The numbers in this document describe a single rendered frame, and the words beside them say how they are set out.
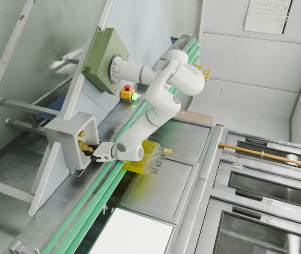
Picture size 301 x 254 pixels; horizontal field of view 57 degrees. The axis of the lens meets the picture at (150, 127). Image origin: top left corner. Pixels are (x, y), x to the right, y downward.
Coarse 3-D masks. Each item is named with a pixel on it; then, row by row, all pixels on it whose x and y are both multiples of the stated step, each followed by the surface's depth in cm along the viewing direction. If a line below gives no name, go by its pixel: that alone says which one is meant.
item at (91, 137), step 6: (90, 120) 132; (84, 126) 128; (90, 126) 139; (96, 126) 139; (78, 132) 124; (90, 132) 141; (96, 132) 140; (78, 138) 139; (84, 138) 144; (90, 138) 144; (96, 138) 142; (90, 144) 146; (78, 150) 127; (78, 156) 129; (84, 156) 142; (90, 156) 142; (84, 162) 138
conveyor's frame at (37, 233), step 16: (176, 48) 254; (112, 112) 169; (128, 112) 169; (112, 128) 156; (80, 176) 140; (64, 192) 132; (80, 192) 132; (48, 208) 124; (64, 208) 124; (32, 224) 118; (48, 224) 118; (32, 240) 112; (48, 240) 114
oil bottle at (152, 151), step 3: (144, 147) 162; (147, 147) 162; (150, 147) 163; (144, 150) 160; (147, 150) 160; (150, 150) 160; (153, 150) 160; (156, 150) 162; (144, 153) 160; (147, 153) 159; (150, 153) 158; (153, 153) 159; (156, 153) 160; (153, 156) 159
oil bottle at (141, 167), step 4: (140, 160) 154; (124, 164) 154; (128, 164) 152; (132, 164) 152; (136, 164) 152; (140, 164) 152; (144, 164) 152; (148, 164) 152; (124, 168) 156; (128, 168) 154; (132, 168) 153; (136, 168) 152; (140, 168) 151; (144, 168) 150; (148, 168) 151; (136, 172) 154; (140, 172) 152; (144, 172) 151
